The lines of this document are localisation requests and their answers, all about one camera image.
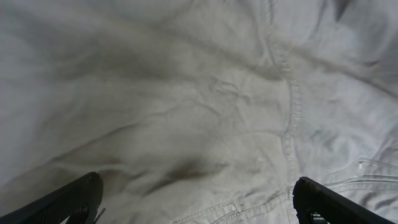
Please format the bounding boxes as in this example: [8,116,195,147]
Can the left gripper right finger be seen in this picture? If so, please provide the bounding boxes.
[293,177,393,224]

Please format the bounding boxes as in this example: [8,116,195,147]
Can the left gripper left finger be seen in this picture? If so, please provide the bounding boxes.
[1,172,103,224]

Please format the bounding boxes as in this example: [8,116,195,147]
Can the grey shorts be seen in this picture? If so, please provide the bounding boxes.
[1,0,397,223]

